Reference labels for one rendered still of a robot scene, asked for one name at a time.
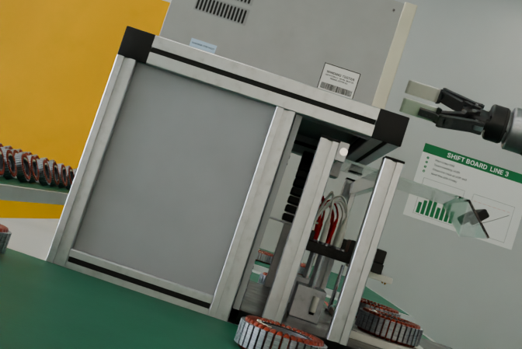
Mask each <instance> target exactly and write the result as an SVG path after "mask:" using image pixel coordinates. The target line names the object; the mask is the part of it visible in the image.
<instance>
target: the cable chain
mask: <svg viewBox="0 0 522 349"><path fill-rule="evenodd" d="M314 155H315V154H313V153H310V152H306V151H304V152H303V155H302V157H301V161H300V164H299V166H298V171H297V173H296V176H295V177H296V178H295V179H294V182H293V187H292V188H291V192H290V194H291V195H290V196H289V197H288V199H287V203H289V204H287V205H286V206H285V209H284V210H285V211H286V212H289V213H291V214H294V215H295V212H296V210H297V207H295V206H293V205H296V206H298V203H299V200H300V198H299V197H301V194H302V191H303V190H302V189H304V186H305V182H306V179H307V176H308V172H309V170H310V167H311V163H312V160H313V158H314ZM292 195H293V196H292ZM295 196H296V197H295ZM290 204H293V205H290ZM294 215H290V214H288V213H283V215H282V218H281V219H282V220H280V219H278V218H274V217H271V216H270V218H271V219H273V220H276V221H279V222H283V223H285V224H288V225H292V222H293V219H294ZM283 220H284V221H283ZM290 222H291V223H290Z"/></svg>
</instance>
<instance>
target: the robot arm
mask: <svg viewBox="0 0 522 349"><path fill-rule="evenodd" d="M405 93H407V94H409V95H412V96H417V97H419V98H422V99H426V100H429V101H432V102H435V104H439V103H442V104H443V105H445V106H447V107H449V108H451V109H452V110H454V111H446V110H442V109H441V108H440V107H435V106H431V105H428V104H425V103H421V102H419V101H416V100H413V99H409V98H406V97H404V98H403V101H402V105H401V107H400V110H399V111H400V112H403V113H407V114H409V115H412V116H414V117H419V118H422V119H424V120H428V121H431V122H434V123H435V124H436V125H435V126H436V127H441V128H446V129H451V130H456V131H465V132H471V133H473V134H477V135H481V134H482V138H483V139H485V140H487V141H491V142H494V143H496V144H498V143H500V142H501V148H502V149H505V150H507V151H510V152H514V153H517V154H519V155H522V109H521V108H518V107H516V108H514V109H513V111H512V112H511V110H510V109H509V108H506V107H504V106H500V105H497V104H494V105H492V107H491V109H490V111H486V110H483V109H484V107H485V105H484V104H482V103H477V102H475V101H473V100H471V99H469V98H466V97H464V96H462V95H460V94H458V93H455V92H453V91H451V90H449V89H447V88H443V89H438V88H435V87H432V86H428V85H425V84H422V83H420V82H415V81H413V80H409V82H408V84H407V86H406V89H405Z"/></svg>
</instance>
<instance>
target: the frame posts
mask: <svg viewBox="0 0 522 349"><path fill-rule="evenodd" d="M340 142H341V141H340V140H337V139H335V138H330V137H328V136H325V135H323V134H322V135H321V136H320V139H319V142H318V146H317V149H316V151H315V155H314V158H313V160H312V163H311V167H310V170H309V172H308V176H307V179H306V182H305V185H304V189H302V190H303V191H302V194H301V197H299V198H300V200H299V203H298V206H296V205H293V204H291V205H293V206H295V207H297V210H296V212H295V215H294V214H291V213H289V212H288V214H290V215H294V219H293V222H292V225H288V224H285V223H284V226H283V228H282V231H281V234H280V238H279V240H278V243H277V247H276V249H275V252H274V255H273V259H272V261H271V264H270V268H269V270H268V274H267V276H266V280H265V283H264V286H266V287H268V288H271V289H270V293H269V295H268V298H267V300H266V304H265V308H264V310H263V314H262V317H263V318H267V319H271V320H273V321H274V322H276V321H277V322H279V323H280V324H281V323H282V320H283V317H284V313H285V311H286V308H287V304H288V302H289V299H290V296H291V292H292V289H293V287H294V282H295V280H296V277H297V275H298V271H299V268H300V266H301V261H302V258H303V256H304V253H305V249H306V246H307V244H308V240H309V237H310V235H311V231H312V228H313V225H314V222H315V218H316V215H317V213H318V209H319V206H320V204H321V201H322V197H323V194H324V191H325V187H326V184H327V182H328V179H329V175H330V173H331V170H332V166H333V163H334V160H335V157H336V153H337V151H338V148H339V144H340ZM404 164H405V162H403V161H401V160H398V159H394V158H392V157H389V156H385V157H383V159H382V162H381V166H380V169H379V171H378V176H377V179H376V181H375V184H374V188H373V190H372V193H371V198H370V200H369V203H368V206H367V210H366V212H365V215H364V220H363V222H362V225H361V227H360V231H359V234H358V237H357V241H356V244H355V247H354V249H353V253H352V256H351V259H350V263H349V266H348V268H347V271H346V275H345V277H344V281H343V285H342V287H341V290H340V293H339V297H338V300H337V303H336V307H335V309H334V312H333V314H332V318H331V322H330V324H329V328H328V331H327V334H326V336H325V337H326V339H327V340H331V341H333V342H334V341H335V342H337V343H340V344H342V345H345V346H346V345H347V342H348V340H349V337H350V333H351V330H352V327H353V323H354V320H355V318H356V315H357V311H358V308H359V305H360V301H361V299H362V296H363V293H364V289H365V286H366V283H367V279H368V277H369V273H370V271H371V267H372V264H373V262H374V257H375V254H376V252H377V249H378V245H379V242H380V240H381V235H382V232H383V230H384V227H385V223H386V220H387V217H388V213H389V211H390V208H391V205H392V201H393V198H394V196H395V192H396V189H397V186H398V182H399V179H400V176H401V174H402V170H403V166H404ZM353 181H355V180H353V179H350V178H348V177H347V178H346V179H345V182H344V184H343V188H342V192H341V194H340V195H341V196H344V197H345V199H346V203H347V207H348V217H349V214H350V210H351V208H352V205H353V201H354V198H355V197H346V192H347V189H348V186H349V184H350V183H352V182H353ZM337 208H338V211H339V219H338V222H337V224H336V229H335V232H334V233H333V235H332V239H331V243H330V245H332V244H333V241H334V238H335V235H336V230H337V227H338V225H339V222H340V219H341V218H342V210H341V207H340V206H339V204H337ZM333 263H334V259H332V258H329V257H325V260H324V263H323V265H322V269H321V272H320V275H319V277H318V286H317V288H321V289H324V290H325V287H326V285H327V282H328V279H329V275H330V273H331V270H332V266H333Z"/></svg>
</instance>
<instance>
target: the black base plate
mask: <svg viewBox="0 0 522 349"><path fill-rule="evenodd" d="M270 289H271V288H268V287H266V286H264V284H260V283H257V282H254V281H250V280H249V282H248V284H247V290H246V291H245V294H244V296H243V299H242V303H241V305H240V308H239V311H238V315H237V317H236V320H235V324H236V325H239V323H240V320H241V318H242V317H243V316H244V317H247V316H258V317H262V314H263V310H264V308H265V304H266V300H267V298H268V295H269V293H270ZM289 304H290V303H289V302H288V304H287V308H286V311H285V313H284V317H283V320H282V323H284V324H285V328H286V327H287V326H291V327H292V328H294V327H295V328H297V329H298V330H303V331H304V332H307V333H310V334H312V335H313V336H316V337H318V338H320V339H321V340H323V341H324V344H325V345H326V346H327V349H382V348H379V347H375V346H373V345H370V344H366V343H364V342H361V341H358V340H354V339H352V338H349V340H348V342H347V345H346V346H345V345H342V344H340V343H337V342H335V341H334V342H333V341H331V340H327V339H326V337H325V336H326V334H327V331H328V328H329V324H330V322H331V318H332V316H331V314H330V313H329V312H327V311H325V308H328V306H326V305H323V307H322V311H321V314H320V317H319V319H318V323H317V324H314V323H310V322H308V321H305V320H303V319H299V318H297V317H294V316H290V315H288V311H287V309H288V306H289ZM419 346H420V347H422V348H423V349H452V348H451V347H448V346H445V345H443V344H439V343H436V342H433V341H431V340H427V339H424V338H422V337H421V339H420V342H419Z"/></svg>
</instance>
